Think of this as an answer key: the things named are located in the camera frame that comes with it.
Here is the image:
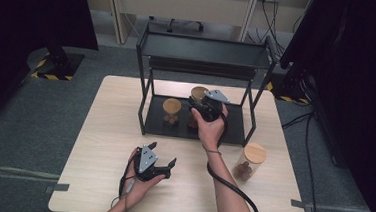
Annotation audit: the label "beige desk leg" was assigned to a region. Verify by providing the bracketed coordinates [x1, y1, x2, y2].
[239, 0, 262, 44]
[100, 0, 138, 46]

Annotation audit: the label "short glass jar brown balls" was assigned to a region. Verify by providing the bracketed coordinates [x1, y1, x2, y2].
[161, 97, 183, 127]

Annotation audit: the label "black stand base striped tape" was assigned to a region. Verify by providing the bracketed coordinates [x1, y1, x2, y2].
[30, 43, 86, 83]
[264, 65, 313, 105]

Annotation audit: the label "hand-held gripper cable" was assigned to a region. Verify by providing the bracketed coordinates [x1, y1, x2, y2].
[203, 111, 272, 212]
[110, 154, 140, 212]

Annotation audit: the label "person's right hand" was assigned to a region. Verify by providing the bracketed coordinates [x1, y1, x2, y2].
[187, 100, 230, 153]

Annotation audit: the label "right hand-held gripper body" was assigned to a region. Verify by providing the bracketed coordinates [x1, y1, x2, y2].
[193, 88, 231, 124]

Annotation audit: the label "grey floor cable cover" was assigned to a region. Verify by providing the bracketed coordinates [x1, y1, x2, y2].
[0, 165, 62, 181]

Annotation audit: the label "black floor cable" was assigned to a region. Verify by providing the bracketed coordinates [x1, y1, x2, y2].
[281, 110, 315, 133]
[299, 110, 327, 212]

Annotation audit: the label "right hand-held gripper cable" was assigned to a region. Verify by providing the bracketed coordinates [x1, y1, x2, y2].
[203, 111, 272, 212]

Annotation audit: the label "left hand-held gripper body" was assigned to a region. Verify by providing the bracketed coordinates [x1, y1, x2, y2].
[133, 144, 174, 185]

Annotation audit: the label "black wall cable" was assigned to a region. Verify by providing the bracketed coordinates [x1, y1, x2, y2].
[256, 0, 290, 59]

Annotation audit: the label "left hand-held gripper cable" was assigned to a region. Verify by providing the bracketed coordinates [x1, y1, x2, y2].
[110, 154, 140, 212]

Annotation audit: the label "dark curtain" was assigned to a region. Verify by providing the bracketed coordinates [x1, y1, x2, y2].
[0, 0, 103, 139]
[268, 0, 376, 212]

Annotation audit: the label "person's left hand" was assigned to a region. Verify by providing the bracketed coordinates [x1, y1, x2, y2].
[121, 147, 169, 212]

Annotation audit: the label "black chair base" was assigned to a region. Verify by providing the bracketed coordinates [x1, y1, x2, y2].
[147, 15, 206, 36]

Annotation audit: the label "thin wrist bracelet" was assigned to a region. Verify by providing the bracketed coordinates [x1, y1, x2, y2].
[202, 146, 223, 156]

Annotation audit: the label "tall glass jar red dates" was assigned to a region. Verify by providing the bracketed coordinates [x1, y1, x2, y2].
[231, 141, 269, 185]

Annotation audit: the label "grey floor tape piece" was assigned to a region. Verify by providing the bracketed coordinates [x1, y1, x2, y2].
[289, 198, 316, 212]
[45, 181, 70, 196]

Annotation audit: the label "black metal shelf rack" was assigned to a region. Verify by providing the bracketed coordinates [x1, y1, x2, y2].
[129, 21, 280, 150]

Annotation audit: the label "glass jar red berries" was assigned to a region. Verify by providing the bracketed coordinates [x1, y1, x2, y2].
[186, 85, 211, 131]

